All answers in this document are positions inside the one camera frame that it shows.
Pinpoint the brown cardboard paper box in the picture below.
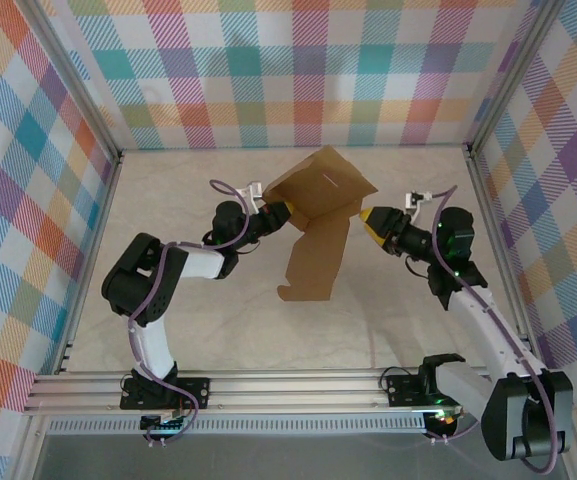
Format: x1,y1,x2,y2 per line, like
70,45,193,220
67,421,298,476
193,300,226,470
262,144,380,302

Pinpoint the orange black round connector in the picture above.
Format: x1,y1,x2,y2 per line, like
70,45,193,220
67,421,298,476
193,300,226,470
425,408,464,436

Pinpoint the black green terminal block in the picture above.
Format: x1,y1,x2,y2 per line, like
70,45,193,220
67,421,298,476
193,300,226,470
140,408,189,436

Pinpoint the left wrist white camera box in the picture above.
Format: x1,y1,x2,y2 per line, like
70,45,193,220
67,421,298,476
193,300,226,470
235,181,265,214

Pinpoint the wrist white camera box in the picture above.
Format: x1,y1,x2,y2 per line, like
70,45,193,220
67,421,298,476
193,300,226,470
403,189,432,217
235,181,265,214

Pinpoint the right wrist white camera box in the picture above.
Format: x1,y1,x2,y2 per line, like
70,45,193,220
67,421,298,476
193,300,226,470
403,189,432,217

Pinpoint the aluminium table side rail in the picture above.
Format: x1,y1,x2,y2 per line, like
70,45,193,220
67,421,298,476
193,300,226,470
52,149,125,376
466,148,542,370

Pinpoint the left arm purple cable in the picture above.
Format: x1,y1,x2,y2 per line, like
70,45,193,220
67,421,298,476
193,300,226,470
127,179,252,449

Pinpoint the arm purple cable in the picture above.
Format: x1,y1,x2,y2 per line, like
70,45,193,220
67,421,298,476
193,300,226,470
127,179,252,449
420,184,567,474

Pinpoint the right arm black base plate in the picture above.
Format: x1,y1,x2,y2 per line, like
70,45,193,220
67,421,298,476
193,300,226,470
386,373,479,407

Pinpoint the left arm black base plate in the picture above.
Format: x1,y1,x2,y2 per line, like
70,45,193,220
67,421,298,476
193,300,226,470
120,377,212,411

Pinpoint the long aluminium mounting rail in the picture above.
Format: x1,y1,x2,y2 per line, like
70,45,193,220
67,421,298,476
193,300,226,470
22,368,575,417

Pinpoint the aluminium frame post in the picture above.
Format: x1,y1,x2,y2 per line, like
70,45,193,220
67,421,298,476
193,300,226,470
465,0,569,156
17,0,124,161

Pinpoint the grey slotted cable duct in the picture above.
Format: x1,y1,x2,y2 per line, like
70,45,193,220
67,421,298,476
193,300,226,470
47,417,427,435

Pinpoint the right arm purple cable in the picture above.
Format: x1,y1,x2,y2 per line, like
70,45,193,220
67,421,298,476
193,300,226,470
420,184,567,474

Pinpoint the aluminium frame leg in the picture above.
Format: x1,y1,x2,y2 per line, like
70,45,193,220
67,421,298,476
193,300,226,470
11,413,52,480
560,409,577,480

